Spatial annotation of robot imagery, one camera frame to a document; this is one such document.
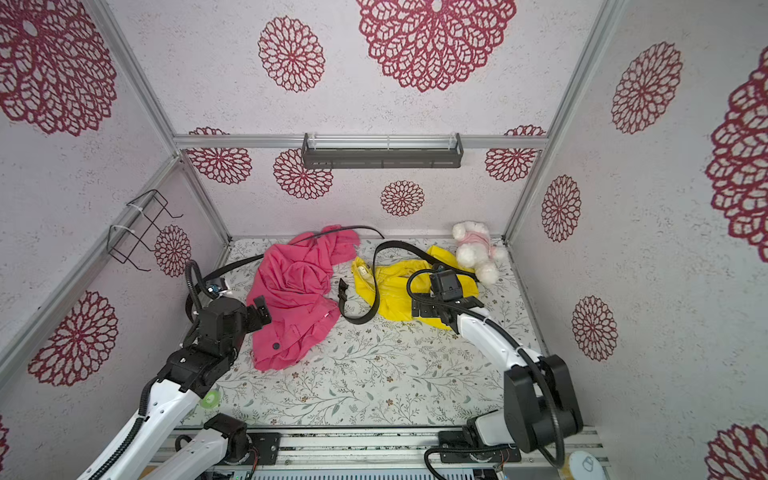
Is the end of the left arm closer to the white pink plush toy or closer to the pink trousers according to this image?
the pink trousers

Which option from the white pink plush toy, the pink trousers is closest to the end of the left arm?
the pink trousers

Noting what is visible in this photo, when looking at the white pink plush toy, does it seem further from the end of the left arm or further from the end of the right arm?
the end of the left arm

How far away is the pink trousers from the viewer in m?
0.90

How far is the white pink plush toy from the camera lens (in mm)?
981

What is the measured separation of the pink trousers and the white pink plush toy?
43 cm
